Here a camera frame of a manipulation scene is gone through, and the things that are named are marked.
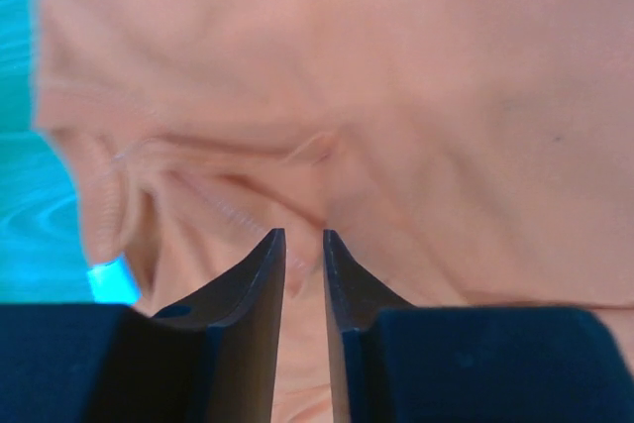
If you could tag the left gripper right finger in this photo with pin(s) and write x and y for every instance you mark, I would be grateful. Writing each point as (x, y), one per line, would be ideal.
(354, 300)

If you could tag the orange t shirt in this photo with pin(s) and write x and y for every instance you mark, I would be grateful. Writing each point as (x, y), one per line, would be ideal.
(468, 152)

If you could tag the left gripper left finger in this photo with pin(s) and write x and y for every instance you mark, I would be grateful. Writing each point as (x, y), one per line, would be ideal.
(238, 315)

